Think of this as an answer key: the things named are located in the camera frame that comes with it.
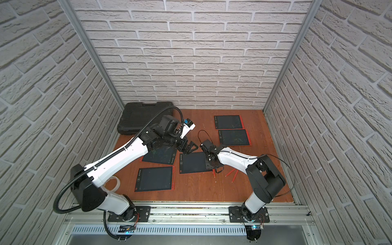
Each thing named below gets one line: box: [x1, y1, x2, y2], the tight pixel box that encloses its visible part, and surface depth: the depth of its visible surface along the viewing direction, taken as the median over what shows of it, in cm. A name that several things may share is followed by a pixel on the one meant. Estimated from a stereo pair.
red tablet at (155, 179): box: [134, 165, 176, 193], surface depth 88 cm
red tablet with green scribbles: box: [218, 129, 252, 146], surface depth 106 cm
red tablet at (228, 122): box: [213, 114, 245, 130], surface depth 113 cm
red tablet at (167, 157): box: [139, 147, 183, 168], surface depth 94 cm
